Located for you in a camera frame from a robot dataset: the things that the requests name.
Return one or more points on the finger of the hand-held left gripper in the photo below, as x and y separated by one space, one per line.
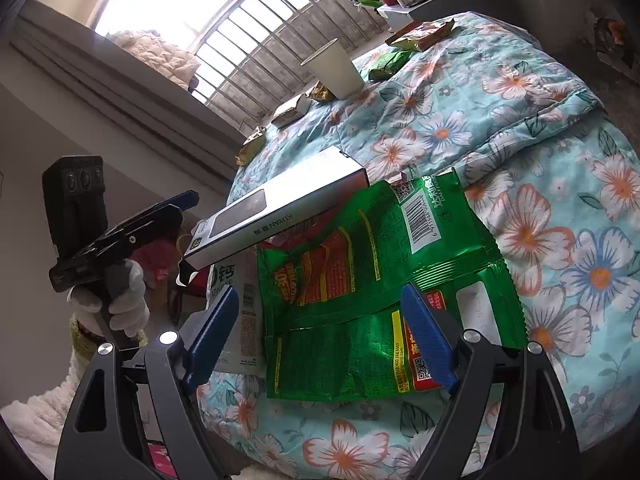
175 201
150 230

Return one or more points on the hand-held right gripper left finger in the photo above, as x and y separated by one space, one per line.
212 335

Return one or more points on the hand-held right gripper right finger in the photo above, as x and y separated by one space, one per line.
427 335

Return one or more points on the white carton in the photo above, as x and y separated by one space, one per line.
245 310

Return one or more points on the green foil snack bag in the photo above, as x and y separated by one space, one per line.
380 240
350 355

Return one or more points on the white window box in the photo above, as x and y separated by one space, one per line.
280 220

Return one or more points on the person's left forearm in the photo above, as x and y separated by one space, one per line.
40 410

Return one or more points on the person's left hand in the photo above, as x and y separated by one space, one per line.
132 310

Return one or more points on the red box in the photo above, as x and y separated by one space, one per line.
160 260

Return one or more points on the yellow biscuit packet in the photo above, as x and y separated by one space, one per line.
420 35
250 147

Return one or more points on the grey pleated curtain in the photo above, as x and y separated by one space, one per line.
125 105

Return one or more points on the hanging beige quilted jacket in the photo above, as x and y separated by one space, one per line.
155 60

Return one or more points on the square gold snack packet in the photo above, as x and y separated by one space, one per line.
290 110

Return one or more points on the crumpled gold snack packet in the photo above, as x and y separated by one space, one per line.
321 92

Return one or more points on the metal window railing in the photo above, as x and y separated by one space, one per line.
235 7

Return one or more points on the white paper cup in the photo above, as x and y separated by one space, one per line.
335 75

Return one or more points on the floral blanket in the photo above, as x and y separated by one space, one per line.
550 160

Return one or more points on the green pea snack packet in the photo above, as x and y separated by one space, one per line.
387 62

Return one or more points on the grey cabinet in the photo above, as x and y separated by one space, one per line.
430 7

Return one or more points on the crumpled orange snack bag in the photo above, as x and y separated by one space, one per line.
612 35

